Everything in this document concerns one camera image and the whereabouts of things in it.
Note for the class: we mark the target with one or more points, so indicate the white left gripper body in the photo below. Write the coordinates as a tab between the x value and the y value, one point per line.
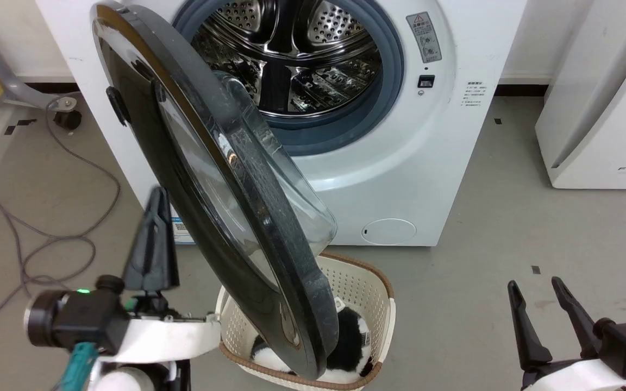
166	336

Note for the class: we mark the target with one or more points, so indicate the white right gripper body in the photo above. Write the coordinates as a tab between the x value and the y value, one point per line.
584	377

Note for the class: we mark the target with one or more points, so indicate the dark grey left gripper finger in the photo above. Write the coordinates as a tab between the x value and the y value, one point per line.
175	260
147	255

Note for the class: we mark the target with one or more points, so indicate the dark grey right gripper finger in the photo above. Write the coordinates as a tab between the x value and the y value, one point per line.
576	315
527	331

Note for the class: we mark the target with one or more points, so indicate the black round glass washer door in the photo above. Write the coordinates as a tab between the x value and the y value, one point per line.
182	179

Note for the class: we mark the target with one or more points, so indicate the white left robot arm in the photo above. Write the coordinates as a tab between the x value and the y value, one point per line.
139	377

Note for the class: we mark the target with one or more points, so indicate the white front-load washing machine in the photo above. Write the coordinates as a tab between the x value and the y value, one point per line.
400	179

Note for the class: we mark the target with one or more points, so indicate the grey-blue rubber door gasket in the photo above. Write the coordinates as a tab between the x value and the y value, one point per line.
335	136

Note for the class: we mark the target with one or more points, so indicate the black door latch socket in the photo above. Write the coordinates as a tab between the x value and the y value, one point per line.
426	81

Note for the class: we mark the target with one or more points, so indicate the blue and white sticker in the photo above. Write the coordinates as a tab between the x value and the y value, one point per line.
180	231

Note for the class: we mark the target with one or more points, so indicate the black caster wheel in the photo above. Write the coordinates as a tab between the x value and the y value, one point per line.
67	119

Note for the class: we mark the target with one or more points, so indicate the black and white plush toy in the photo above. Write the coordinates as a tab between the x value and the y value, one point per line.
354	336

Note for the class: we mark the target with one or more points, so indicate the cream perforated laundry basket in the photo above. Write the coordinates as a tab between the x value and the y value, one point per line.
356	282

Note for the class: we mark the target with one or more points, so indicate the white standing appliance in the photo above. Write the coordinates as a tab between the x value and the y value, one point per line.
601	136

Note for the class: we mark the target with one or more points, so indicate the grey metal stand leg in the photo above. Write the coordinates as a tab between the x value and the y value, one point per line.
3	70

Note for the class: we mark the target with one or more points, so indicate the steel perforated washer drum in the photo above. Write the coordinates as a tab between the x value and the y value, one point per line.
318	27

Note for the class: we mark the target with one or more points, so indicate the grey warning sticker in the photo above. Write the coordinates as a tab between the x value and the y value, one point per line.
424	38

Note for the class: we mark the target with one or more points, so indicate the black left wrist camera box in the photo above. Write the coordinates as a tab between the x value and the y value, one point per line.
82	317

